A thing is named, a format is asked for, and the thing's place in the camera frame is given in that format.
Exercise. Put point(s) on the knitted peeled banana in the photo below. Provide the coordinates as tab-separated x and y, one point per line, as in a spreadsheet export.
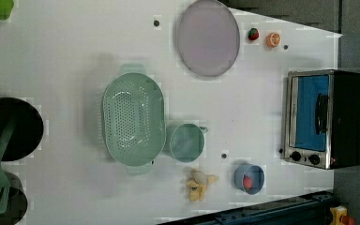
198	184

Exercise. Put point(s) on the green colander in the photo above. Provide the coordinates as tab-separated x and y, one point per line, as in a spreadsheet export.
133	119

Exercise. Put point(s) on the knitted orange half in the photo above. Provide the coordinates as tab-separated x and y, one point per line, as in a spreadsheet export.
273	39

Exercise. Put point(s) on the red knitted fruit in bowl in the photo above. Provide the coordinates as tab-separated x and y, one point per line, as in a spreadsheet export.
247	183

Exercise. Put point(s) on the black toaster oven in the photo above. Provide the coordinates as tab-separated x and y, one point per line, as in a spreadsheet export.
322	119

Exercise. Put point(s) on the black pot lower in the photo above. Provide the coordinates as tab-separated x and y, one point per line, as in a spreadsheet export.
17	203

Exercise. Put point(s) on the grey oval plate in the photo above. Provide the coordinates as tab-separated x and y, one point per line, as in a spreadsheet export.
208	38

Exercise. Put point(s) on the blue bowl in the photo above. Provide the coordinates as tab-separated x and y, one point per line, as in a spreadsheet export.
254	172

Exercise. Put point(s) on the green mug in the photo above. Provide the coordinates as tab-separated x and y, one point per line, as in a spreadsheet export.
185	142

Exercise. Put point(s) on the red knitted strawberry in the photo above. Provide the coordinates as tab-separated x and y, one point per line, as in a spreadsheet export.
253	34

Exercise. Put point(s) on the blue crate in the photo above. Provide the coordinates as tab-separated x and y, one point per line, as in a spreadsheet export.
309	209

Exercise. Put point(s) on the green knitted vegetable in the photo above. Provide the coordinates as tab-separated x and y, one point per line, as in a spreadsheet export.
6	7

